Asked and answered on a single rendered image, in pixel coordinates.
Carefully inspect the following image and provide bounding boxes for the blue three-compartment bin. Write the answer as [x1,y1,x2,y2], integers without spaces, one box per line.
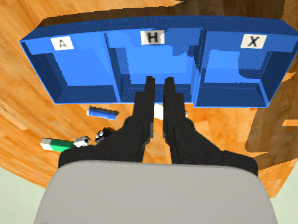
[19,15,298,108]

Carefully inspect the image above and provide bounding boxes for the white domino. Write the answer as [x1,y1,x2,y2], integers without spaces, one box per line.
[154,104,163,120]

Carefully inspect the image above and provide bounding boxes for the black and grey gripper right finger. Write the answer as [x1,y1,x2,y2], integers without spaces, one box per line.
[162,77,258,177]

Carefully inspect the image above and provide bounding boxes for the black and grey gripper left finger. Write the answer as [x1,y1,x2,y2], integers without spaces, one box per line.
[58,76,155,169]

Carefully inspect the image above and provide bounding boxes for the blue battery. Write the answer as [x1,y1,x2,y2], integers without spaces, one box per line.
[87,108,117,120]

